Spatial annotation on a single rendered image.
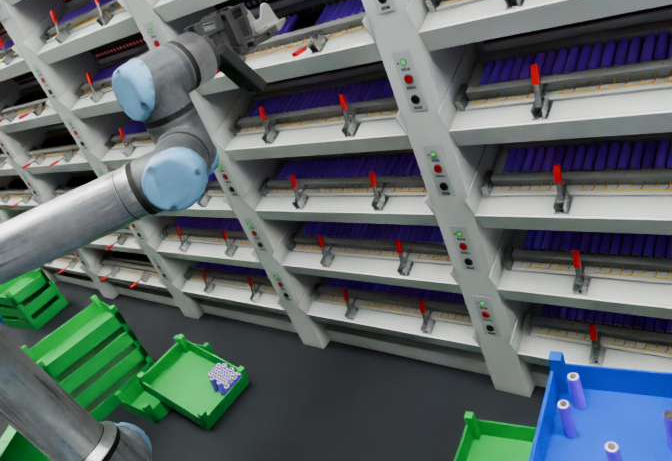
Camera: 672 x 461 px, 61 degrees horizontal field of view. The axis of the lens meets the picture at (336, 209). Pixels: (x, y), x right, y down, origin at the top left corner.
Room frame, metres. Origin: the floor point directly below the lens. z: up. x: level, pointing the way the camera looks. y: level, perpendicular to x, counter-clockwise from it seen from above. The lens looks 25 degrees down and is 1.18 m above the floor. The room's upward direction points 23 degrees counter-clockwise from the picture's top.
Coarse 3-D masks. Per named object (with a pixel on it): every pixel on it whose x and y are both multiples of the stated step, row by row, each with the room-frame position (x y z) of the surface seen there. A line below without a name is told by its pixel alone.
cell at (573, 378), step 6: (570, 378) 0.63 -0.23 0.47; (576, 378) 0.62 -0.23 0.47; (570, 384) 0.63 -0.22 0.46; (576, 384) 0.62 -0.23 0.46; (570, 390) 0.63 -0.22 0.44; (576, 390) 0.62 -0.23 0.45; (582, 390) 0.62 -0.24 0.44; (576, 396) 0.62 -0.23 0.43; (582, 396) 0.62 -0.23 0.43; (576, 402) 0.62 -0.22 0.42; (582, 402) 0.62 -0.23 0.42; (582, 408) 0.62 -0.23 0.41
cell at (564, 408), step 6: (558, 402) 0.60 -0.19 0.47; (564, 402) 0.59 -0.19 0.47; (558, 408) 0.59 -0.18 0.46; (564, 408) 0.58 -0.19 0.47; (570, 408) 0.59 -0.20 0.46; (564, 414) 0.58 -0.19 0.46; (570, 414) 0.58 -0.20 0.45; (564, 420) 0.59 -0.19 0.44; (570, 420) 0.58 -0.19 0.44; (564, 426) 0.59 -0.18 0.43; (570, 426) 0.58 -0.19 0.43; (570, 432) 0.58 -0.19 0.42; (576, 432) 0.58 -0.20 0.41
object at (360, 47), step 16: (288, 0) 1.46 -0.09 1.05; (368, 32) 1.10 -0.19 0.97; (288, 48) 1.33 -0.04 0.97; (336, 48) 1.19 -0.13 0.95; (352, 48) 1.15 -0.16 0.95; (368, 48) 1.12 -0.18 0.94; (256, 64) 1.37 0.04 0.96; (272, 64) 1.32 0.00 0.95; (288, 64) 1.28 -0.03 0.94; (304, 64) 1.26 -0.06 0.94; (320, 64) 1.23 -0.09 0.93; (336, 64) 1.20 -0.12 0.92; (352, 64) 1.18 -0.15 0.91; (224, 80) 1.45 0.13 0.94; (272, 80) 1.35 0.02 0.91
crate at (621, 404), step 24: (552, 360) 0.66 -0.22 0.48; (552, 384) 0.65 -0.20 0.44; (600, 384) 0.64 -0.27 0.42; (624, 384) 0.62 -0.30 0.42; (648, 384) 0.60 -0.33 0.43; (552, 408) 0.63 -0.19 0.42; (576, 408) 0.63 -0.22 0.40; (600, 408) 0.61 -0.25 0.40; (624, 408) 0.59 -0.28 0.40; (648, 408) 0.58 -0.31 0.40; (552, 432) 0.60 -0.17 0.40; (600, 432) 0.57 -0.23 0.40; (624, 432) 0.56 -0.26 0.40; (648, 432) 0.54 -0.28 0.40; (552, 456) 0.57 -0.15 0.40; (576, 456) 0.55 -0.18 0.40; (600, 456) 0.54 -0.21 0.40; (624, 456) 0.52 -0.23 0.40; (648, 456) 0.51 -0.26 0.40
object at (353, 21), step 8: (352, 16) 1.20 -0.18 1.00; (360, 16) 1.18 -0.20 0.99; (320, 24) 1.26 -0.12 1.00; (328, 24) 1.24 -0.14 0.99; (336, 24) 1.22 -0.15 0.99; (344, 24) 1.20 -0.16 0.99; (352, 24) 1.19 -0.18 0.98; (360, 24) 1.18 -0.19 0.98; (296, 32) 1.31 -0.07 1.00; (304, 32) 1.28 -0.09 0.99; (312, 32) 1.27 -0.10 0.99; (328, 32) 1.24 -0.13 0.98; (352, 32) 1.18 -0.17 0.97; (272, 40) 1.36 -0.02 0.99; (280, 40) 1.34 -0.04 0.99; (288, 40) 1.33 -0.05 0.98; (296, 40) 1.31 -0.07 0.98; (304, 40) 1.29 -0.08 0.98; (256, 48) 1.40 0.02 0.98; (264, 48) 1.39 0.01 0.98; (272, 48) 1.36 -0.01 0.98
